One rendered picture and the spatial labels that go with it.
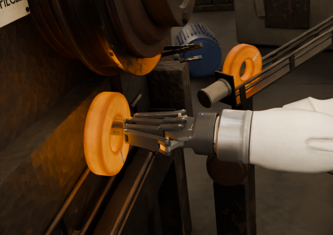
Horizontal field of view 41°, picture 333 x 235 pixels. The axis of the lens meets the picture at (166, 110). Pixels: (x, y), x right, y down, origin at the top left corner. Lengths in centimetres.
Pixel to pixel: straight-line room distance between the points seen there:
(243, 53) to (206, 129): 66
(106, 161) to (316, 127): 36
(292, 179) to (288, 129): 141
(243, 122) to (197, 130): 8
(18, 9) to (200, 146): 37
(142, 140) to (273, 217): 120
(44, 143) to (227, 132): 30
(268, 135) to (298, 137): 4
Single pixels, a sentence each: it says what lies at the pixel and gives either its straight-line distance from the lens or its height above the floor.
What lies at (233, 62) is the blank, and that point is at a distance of 134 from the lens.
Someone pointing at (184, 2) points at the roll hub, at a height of 102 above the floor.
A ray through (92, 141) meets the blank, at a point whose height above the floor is 85.
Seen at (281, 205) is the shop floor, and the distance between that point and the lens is 197.
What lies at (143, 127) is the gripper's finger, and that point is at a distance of 78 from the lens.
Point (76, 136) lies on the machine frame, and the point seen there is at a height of 82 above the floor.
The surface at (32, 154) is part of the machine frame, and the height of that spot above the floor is 87.
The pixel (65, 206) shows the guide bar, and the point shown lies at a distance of 82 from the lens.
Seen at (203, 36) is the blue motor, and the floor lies 33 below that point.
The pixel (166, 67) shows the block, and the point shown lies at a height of 80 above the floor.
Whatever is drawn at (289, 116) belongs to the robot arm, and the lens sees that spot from 73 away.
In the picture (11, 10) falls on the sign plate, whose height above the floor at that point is 108.
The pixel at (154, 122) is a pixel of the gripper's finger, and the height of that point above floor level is 85.
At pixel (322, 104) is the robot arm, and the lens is 89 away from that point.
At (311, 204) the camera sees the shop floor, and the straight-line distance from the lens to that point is 198.
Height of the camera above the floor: 121
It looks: 25 degrees down
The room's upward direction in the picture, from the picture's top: 7 degrees counter-clockwise
